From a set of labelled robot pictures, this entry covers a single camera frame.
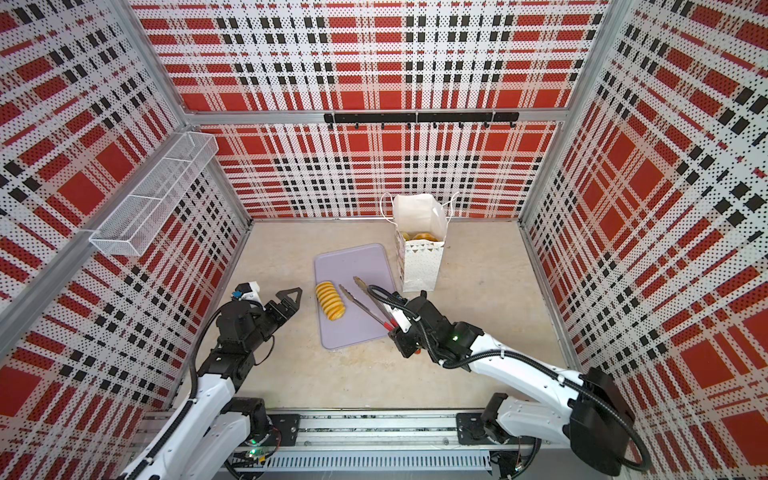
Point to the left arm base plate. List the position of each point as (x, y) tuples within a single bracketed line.
[(282, 429)]

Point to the white wire mesh basket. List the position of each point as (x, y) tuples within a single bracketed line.
[(133, 225)]

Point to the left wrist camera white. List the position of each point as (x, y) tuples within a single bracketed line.
[(248, 291)]

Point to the white cartoon paper bag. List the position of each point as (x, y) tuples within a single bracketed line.
[(421, 225)]

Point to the lavender plastic tray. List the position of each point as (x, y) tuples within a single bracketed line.
[(362, 320)]

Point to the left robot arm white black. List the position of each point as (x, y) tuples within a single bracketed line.
[(201, 436)]

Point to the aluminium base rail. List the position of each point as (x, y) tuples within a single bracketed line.
[(407, 443)]

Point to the black hook rail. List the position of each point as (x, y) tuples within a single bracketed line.
[(482, 117)]

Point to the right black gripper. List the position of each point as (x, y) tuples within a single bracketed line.
[(399, 338)]

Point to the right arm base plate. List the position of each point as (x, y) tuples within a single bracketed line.
[(471, 432)]

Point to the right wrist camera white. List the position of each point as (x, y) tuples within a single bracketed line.
[(399, 318)]

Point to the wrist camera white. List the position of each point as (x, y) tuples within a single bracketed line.
[(248, 291), (399, 318)]

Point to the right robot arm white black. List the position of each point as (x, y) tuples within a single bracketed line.
[(587, 411)]

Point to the long ridged bread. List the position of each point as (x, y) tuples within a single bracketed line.
[(330, 301)]

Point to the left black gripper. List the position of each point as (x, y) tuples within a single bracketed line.
[(282, 315)]

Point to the metal tongs red handle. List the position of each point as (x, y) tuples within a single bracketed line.
[(366, 302)]

